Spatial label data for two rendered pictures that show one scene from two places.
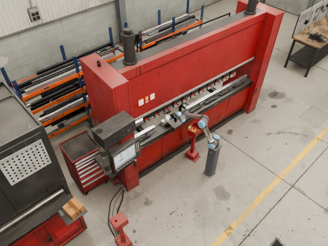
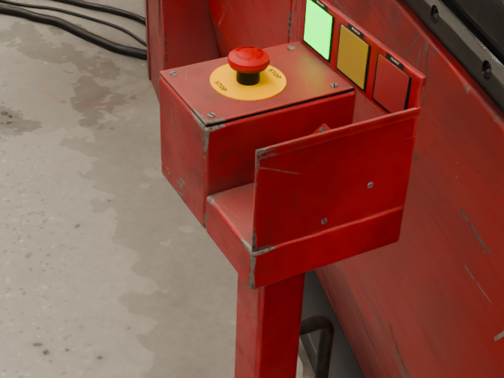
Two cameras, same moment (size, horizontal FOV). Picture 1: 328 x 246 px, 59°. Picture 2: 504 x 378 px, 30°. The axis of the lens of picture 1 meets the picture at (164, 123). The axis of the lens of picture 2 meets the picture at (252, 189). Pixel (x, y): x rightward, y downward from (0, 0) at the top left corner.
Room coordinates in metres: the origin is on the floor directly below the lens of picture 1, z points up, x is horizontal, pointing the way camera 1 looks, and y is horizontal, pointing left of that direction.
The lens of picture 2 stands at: (3.85, -1.24, 1.22)
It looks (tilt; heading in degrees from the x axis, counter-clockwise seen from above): 36 degrees down; 113
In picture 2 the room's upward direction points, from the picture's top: 2 degrees clockwise
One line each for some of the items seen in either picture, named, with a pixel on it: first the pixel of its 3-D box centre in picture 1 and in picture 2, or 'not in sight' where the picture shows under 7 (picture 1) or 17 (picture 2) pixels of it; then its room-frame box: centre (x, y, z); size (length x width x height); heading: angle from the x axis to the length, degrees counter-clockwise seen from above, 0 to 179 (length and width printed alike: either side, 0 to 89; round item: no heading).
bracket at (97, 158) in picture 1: (110, 156); not in sight; (2.61, 0.77, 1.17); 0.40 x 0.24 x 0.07; 129
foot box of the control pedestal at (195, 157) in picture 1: (193, 154); not in sight; (3.56, -0.57, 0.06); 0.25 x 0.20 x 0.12; 52
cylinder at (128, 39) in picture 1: (132, 43); not in sight; (3.41, 0.42, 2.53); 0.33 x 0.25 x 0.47; 129
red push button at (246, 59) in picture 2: not in sight; (248, 70); (3.54, -0.53, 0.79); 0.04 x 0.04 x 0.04
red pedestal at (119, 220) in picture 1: (121, 232); not in sight; (1.84, 0.60, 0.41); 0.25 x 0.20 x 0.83; 39
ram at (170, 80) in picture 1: (198, 68); not in sight; (4.05, -0.58, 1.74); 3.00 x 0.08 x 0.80; 129
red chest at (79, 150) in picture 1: (86, 165); not in sight; (2.97, 1.32, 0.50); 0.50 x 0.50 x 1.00; 39
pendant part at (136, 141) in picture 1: (125, 153); not in sight; (2.47, 0.52, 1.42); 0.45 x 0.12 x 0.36; 134
